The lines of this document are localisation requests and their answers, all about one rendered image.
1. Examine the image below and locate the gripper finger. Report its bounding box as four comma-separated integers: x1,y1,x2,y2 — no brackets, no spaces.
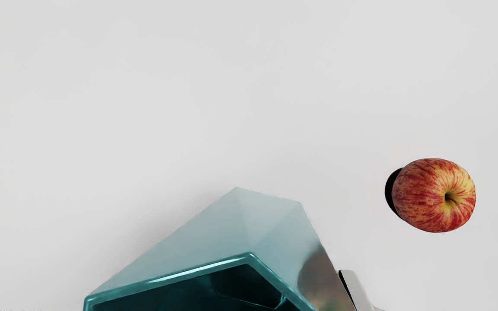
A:
338,270,387,311

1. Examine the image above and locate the teal faceted mug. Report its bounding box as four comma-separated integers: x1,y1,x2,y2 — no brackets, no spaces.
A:
83,187,357,311

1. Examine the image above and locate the red yellow apple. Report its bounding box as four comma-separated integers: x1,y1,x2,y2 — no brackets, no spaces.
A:
391,158,477,233

